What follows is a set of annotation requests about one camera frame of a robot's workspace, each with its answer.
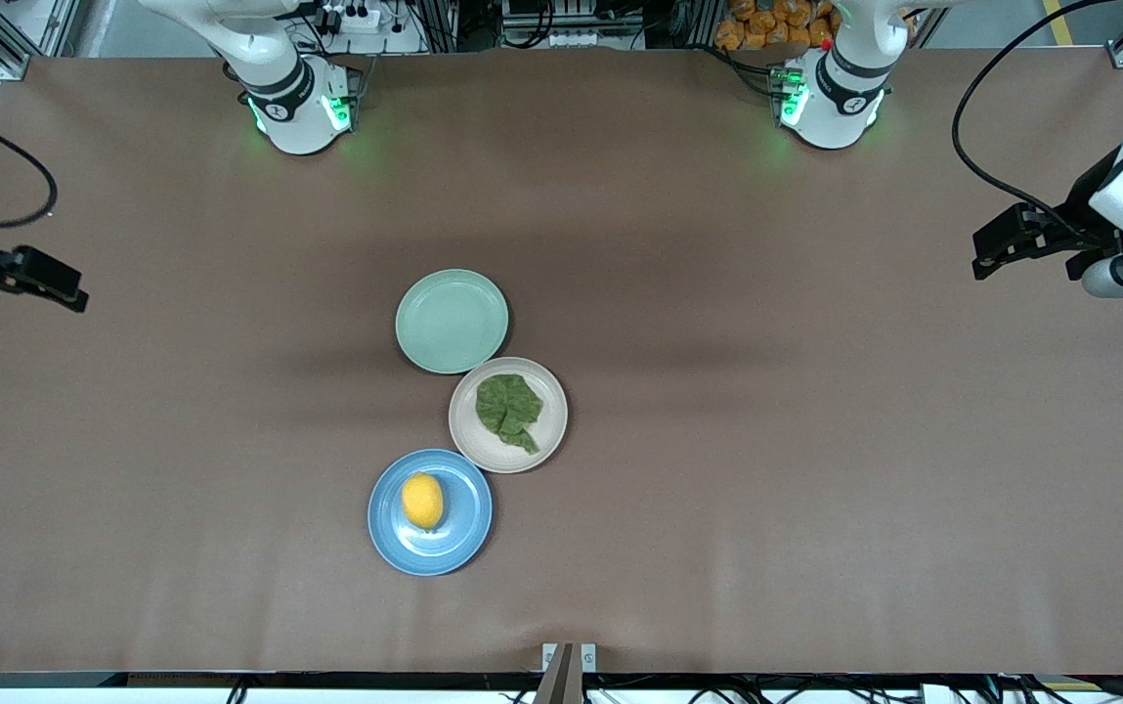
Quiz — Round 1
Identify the yellow lemon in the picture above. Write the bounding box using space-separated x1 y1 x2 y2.
401 472 446 531

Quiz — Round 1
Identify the green lettuce leaf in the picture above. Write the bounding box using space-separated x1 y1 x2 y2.
475 374 544 455

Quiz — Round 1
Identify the orange snack bag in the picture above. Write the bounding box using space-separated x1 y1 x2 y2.
714 0 841 52

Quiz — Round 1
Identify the green plate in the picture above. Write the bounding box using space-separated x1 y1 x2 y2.
395 269 510 375

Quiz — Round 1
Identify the white power strip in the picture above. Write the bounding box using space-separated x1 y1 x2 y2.
312 0 383 36

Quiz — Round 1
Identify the blue plate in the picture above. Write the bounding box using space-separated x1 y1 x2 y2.
367 449 494 577

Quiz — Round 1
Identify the beige plate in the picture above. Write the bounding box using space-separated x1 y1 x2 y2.
448 356 569 475

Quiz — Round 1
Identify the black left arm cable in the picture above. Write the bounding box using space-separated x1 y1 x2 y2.
951 0 1095 241

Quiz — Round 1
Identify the metal table edge bracket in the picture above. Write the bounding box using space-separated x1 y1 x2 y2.
534 642 598 704

